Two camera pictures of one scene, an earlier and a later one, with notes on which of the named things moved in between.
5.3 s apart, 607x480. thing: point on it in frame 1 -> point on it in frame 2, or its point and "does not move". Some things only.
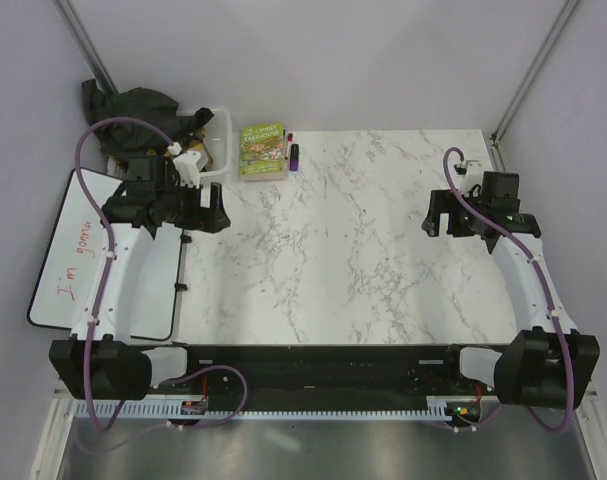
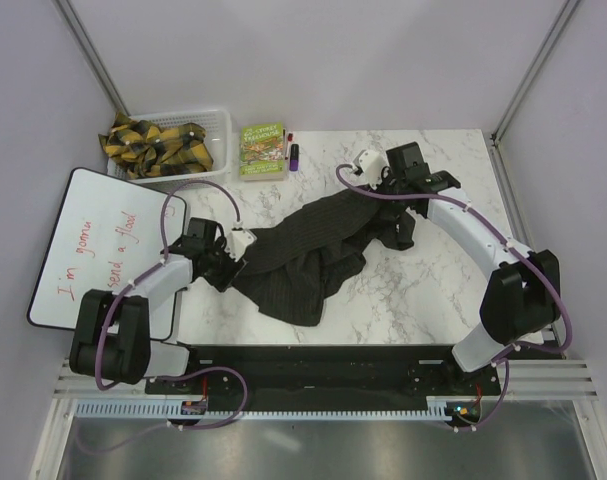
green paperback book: x=262 y=152 does not move
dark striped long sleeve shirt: x=147 y=105 -> x=290 y=265
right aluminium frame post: x=563 y=18 does not move
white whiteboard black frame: x=67 y=260 does not move
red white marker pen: x=289 y=139 does not move
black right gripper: x=444 y=201 -> x=398 y=210
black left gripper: x=201 y=218 -> x=222 y=281
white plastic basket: x=218 y=140 does not move
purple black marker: x=294 y=157 does not move
